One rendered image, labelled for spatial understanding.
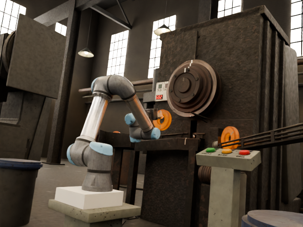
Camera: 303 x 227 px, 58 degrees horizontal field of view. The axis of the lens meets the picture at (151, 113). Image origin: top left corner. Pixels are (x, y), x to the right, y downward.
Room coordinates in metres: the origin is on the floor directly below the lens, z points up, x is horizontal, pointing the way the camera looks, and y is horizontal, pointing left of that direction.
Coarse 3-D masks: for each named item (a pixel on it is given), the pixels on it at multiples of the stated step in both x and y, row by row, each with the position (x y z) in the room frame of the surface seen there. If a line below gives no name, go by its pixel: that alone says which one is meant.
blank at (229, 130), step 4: (228, 128) 1.70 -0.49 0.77; (232, 128) 1.66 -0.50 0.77; (224, 132) 1.74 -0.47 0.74; (228, 132) 1.70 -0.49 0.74; (232, 132) 1.66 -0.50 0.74; (236, 132) 1.64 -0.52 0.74; (224, 136) 1.74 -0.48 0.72; (228, 136) 1.74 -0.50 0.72; (232, 136) 1.66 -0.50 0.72; (236, 136) 1.64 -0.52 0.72; (224, 140) 1.74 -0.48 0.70; (228, 140) 1.74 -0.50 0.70; (224, 144) 1.74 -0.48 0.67; (224, 148) 1.73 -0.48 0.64; (228, 148) 1.69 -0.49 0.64; (232, 148) 1.66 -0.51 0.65
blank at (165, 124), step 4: (164, 112) 1.99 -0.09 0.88; (168, 112) 1.98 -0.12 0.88; (164, 116) 1.99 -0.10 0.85; (168, 116) 1.96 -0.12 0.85; (156, 120) 2.03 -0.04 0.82; (164, 120) 1.98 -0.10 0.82; (168, 120) 1.96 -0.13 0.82; (156, 124) 2.03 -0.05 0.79; (160, 124) 2.01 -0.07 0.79; (164, 124) 1.98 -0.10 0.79; (168, 124) 1.97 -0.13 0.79; (160, 128) 2.00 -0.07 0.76; (164, 128) 1.98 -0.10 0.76
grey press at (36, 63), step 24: (24, 24) 3.56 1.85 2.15; (0, 48) 3.66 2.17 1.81; (24, 48) 3.61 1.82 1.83; (48, 48) 3.91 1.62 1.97; (0, 72) 3.66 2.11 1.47; (24, 72) 3.66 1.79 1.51; (48, 72) 3.96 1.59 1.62; (0, 96) 3.85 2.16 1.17; (24, 96) 4.00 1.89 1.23; (48, 96) 4.02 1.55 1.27; (0, 120) 4.24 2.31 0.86; (24, 120) 4.04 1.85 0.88
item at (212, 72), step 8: (184, 64) 2.17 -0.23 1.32; (208, 64) 2.02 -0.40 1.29; (216, 80) 1.97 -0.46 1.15; (168, 88) 2.27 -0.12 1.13; (216, 88) 1.98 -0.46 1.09; (168, 96) 2.26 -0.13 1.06; (216, 96) 2.03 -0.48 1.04; (208, 104) 2.01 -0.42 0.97; (176, 112) 2.20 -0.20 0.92; (184, 112) 2.15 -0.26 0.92; (200, 112) 2.05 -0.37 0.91
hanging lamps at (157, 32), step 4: (164, 24) 7.94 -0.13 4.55; (160, 28) 8.06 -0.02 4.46; (164, 28) 7.70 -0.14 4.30; (168, 28) 7.77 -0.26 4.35; (156, 32) 8.12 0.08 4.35; (160, 32) 8.18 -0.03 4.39; (80, 52) 10.65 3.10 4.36; (84, 52) 10.78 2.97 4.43; (88, 52) 10.38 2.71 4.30; (84, 56) 10.92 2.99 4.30; (88, 56) 10.92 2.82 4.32; (92, 56) 10.82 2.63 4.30
